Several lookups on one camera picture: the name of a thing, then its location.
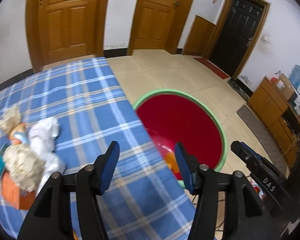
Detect orange cardboard box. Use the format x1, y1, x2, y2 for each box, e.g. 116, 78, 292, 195
0, 171, 36, 210

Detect large cream paper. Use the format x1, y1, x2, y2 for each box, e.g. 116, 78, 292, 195
3, 144, 45, 192

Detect white tissue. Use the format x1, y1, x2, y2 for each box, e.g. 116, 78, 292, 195
28, 116, 66, 193

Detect rice cracker snack packet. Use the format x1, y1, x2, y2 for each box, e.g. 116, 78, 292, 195
9, 123, 29, 145

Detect grey floor mat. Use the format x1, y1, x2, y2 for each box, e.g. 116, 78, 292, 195
237, 105, 287, 176

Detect wooden sideboard cabinet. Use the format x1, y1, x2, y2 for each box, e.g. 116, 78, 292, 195
248, 76, 300, 166

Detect small crumpled cream paper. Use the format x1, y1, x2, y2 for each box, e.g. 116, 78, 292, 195
0, 105, 21, 135

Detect cardboard box on cabinet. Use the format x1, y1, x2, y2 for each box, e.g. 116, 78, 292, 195
275, 74, 295, 100

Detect blue plaid tablecloth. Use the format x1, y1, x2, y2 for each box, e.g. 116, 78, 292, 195
0, 57, 195, 239

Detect blue water bottle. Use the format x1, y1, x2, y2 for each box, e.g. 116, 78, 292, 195
289, 64, 300, 89

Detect red basin green rim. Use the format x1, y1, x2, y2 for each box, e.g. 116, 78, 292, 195
131, 88, 228, 188

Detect shoes by door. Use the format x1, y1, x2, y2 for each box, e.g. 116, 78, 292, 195
227, 78, 253, 102

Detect red doormat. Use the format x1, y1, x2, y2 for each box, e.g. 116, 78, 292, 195
194, 57, 229, 80

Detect dark entrance door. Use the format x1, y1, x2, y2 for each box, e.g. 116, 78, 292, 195
203, 0, 270, 79

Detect left wooden door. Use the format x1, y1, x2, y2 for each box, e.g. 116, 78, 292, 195
25, 0, 108, 73

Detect wooden door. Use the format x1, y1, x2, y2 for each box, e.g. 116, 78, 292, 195
25, 0, 108, 73
127, 0, 193, 55

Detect middle wooden door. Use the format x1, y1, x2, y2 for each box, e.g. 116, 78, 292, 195
127, 0, 193, 55

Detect wall light switch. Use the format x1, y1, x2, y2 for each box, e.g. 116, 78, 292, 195
262, 35, 271, 44

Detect small wooden wall cabinet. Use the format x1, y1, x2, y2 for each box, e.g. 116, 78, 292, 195
182, 15, 216, 56

